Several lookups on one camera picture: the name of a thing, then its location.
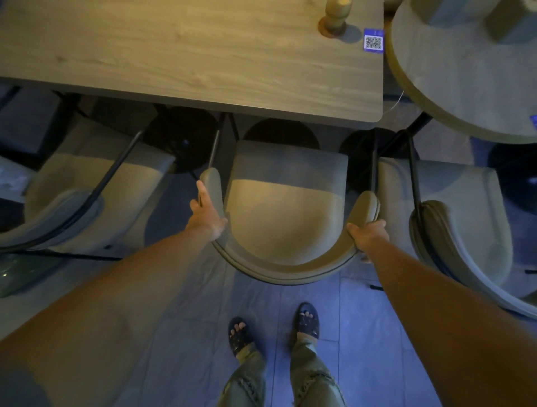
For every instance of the person's right hand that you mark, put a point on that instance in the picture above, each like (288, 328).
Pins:
(371, 235)

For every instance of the person's left hand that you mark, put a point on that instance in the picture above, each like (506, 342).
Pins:
(206, 218)

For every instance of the person's left thumb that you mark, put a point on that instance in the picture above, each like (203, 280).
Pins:
(220, 220)

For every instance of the person's right thumb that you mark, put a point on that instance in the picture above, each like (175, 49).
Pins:
(354, 230)

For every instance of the beige upholstered armchair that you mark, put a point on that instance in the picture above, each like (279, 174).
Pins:
(465, 218)
(285, 209)
(84, 184)

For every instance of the person's right forearm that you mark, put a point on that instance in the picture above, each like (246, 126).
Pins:
(453, 331)

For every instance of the person's left forearm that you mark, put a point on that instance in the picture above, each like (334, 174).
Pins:
(105, 318)

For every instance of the black round table base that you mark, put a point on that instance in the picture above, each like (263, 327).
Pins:
(360, 151)
(184, 138)
(281, 132)
(516, 172)

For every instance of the black right sandal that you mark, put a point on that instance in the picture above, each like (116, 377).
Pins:
(307, 320)

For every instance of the black sandal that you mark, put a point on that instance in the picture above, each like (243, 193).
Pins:
(307, 320)
(239, 335)

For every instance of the black left sandal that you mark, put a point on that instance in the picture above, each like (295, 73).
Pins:
(239, 335)

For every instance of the olive right trouser leg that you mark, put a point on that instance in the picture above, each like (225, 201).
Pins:
(314, 377)

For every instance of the olive trouser leg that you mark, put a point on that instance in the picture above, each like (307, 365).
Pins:
(245, 381)
(314, 377)

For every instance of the olive left trouser leg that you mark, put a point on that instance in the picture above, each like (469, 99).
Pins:
(245, 381)

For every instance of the blue code sticker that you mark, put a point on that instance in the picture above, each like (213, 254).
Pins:
(373, 41)

